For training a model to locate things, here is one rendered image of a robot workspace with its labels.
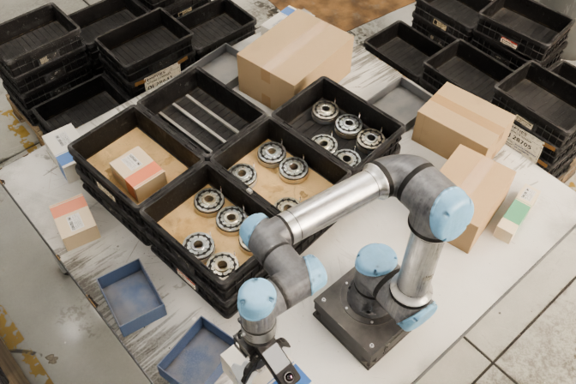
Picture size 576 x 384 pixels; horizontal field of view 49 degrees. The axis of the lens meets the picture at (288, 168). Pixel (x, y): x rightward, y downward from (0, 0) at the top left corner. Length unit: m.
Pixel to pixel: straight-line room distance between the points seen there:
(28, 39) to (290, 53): 1.52
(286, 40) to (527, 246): 1.23
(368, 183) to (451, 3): 2.56
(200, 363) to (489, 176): 1.16
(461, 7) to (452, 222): 2.56
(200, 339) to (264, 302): 0.84
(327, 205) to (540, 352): 1.77
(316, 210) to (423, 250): 0.31
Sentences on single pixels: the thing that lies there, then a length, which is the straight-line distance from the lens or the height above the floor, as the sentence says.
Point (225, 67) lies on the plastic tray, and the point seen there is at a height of 0.70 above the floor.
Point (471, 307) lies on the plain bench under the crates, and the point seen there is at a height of 0.70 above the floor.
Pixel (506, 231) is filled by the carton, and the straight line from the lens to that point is 2.32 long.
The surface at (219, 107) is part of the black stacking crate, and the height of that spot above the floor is 0.83.
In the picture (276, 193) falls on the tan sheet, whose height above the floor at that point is 0.83.
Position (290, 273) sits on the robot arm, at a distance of 1.30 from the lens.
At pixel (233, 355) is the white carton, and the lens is 1.56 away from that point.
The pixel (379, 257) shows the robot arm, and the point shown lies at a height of 1.03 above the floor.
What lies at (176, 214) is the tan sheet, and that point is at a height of 0.83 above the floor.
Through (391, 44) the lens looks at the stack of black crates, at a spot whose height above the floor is 0.27.
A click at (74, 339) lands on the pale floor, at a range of 2.97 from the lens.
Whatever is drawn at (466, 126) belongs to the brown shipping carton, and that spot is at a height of 0.86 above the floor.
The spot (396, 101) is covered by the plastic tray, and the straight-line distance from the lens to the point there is 2.73.
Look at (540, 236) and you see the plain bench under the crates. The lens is 2.43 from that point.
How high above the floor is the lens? 2.56
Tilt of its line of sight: 50 degrees down
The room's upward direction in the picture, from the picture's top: 1 degrees clockwise
